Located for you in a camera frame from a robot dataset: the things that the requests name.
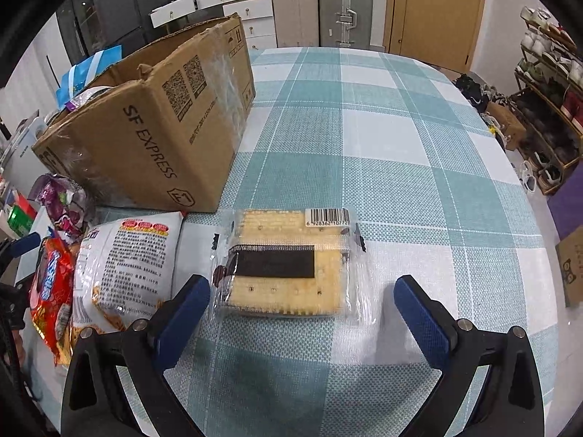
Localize blue cartoon tote bag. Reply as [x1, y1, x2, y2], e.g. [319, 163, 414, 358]
[55, 44, 124, 110]

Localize white slippers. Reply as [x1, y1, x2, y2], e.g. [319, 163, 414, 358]
[517, 160, 543, 192]

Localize golden shoe rack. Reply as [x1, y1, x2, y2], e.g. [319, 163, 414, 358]
[514, 46, 583, 196]

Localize brown cardboard shipping box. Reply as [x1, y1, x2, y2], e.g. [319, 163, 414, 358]
[32, 13, 256, 214]

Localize black sneakers pile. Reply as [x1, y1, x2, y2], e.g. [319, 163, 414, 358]
[453, 73, 506, 114]

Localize shoe rack with shoes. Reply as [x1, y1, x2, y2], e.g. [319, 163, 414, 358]
[519, 7, 583, 187]

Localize white orange noodle snack packet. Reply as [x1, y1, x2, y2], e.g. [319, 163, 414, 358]
[73, 217, 185, 333]

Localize beige suitcase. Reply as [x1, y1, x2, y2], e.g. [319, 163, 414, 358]
[270, 0, 320, 48]

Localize large red cookie packet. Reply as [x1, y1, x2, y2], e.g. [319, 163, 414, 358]
[30, 237, 76, 365]

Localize white drawer chest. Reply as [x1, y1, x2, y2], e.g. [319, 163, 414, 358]
[149, 0, 278, 51]

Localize printed cardboard box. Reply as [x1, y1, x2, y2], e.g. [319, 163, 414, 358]
[555, 225, 583, 308]

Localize silver suitcase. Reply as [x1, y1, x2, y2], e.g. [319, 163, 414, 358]
[318, 0, 374, 48]

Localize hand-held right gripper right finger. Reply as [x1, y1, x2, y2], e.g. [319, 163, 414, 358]
[393, 274, 545, 437]

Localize purple candy packet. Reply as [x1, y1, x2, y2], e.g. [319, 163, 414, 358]
[30, 174, 89, 242]

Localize silver purple snack packet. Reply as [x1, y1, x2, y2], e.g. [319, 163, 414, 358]
[68, 86, 112, 112]

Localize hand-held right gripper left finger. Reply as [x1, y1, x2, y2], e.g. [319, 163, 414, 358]
[61, 274, 212, 437]

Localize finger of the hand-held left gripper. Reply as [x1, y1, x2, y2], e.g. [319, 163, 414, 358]
[0, 232, 42, 260]

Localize grey refrigerator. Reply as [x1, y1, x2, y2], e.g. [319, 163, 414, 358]
[91, 0, 160, 51]

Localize small brown cardboard box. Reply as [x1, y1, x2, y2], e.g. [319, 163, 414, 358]
[486, 102, 527, 151]

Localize dark glass cabinet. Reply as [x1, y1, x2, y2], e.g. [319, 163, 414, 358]
[55, 0, 107, 64]

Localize clear cracker packet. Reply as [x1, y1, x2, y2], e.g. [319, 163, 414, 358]
[212, 208, 367, 324]

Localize wooden door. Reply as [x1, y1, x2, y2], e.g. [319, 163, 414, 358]
[383, 0, 488, 74]

